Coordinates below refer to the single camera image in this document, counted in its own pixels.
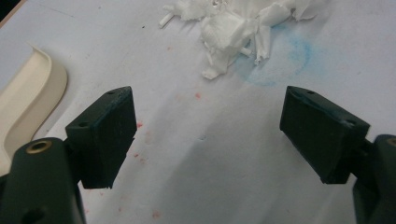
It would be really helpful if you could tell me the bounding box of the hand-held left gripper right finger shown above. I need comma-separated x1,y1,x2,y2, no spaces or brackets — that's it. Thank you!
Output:
278,85,372,185

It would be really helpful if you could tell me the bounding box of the cream plastic dustpan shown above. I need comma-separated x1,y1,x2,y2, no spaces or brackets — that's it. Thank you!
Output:
0,42,69,177

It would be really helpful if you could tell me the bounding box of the pile of white paper scraps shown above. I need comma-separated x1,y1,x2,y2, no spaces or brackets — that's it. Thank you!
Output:
158,0,329,80

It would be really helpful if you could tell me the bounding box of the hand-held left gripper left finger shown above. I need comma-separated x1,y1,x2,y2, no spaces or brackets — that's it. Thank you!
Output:
64,86,138,190

